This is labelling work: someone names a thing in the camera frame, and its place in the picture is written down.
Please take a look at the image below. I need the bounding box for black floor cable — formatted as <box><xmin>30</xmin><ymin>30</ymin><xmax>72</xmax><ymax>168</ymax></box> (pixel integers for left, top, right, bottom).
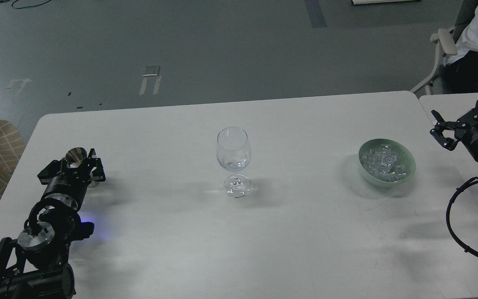
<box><xmin>0</xmin><ymin>0</ymin><xmax>51</xmax><ymax>16</ymax></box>

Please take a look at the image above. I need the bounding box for steel cocktail jigger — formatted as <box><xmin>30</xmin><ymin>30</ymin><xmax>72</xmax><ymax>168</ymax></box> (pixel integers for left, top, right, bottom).
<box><xmin>65</xmin><ymin>147</ymin><xmax>88</xmax><ymax>169</ymax></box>

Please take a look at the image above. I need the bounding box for pale green ice bowl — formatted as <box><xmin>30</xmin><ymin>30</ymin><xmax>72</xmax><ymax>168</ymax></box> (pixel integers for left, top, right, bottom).
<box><xmin>357</xmin><ymin>138</ymin><xmax>417</xmax><ymax>188</ymax></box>

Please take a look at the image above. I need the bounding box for clear wine glass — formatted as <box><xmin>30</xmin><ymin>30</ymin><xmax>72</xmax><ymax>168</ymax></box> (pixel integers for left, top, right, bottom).
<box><xmin>216</xmin><ymin>127</ymin><xmax>251</xmax><ymax>198</ymax></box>

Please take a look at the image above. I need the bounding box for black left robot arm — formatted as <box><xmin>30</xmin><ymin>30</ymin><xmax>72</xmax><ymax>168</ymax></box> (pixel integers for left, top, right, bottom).
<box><xmin>0</xmin><ymin>147</ymin><xmax>106</xmax><ymax>299</ymax></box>

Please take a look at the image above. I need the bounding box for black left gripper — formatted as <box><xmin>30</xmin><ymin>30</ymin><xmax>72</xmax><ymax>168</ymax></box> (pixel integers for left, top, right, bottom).
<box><xmin>37</xmin><ymin>148</ymin><xmax>106</xmax><ymax>210</ymax></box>

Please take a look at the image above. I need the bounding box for grey office chair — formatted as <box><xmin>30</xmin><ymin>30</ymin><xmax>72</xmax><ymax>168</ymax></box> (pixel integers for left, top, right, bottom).
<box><xmin>410</xmin><ymin>0</ymin><xmax>478</xmax><ymax>97</ymax></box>

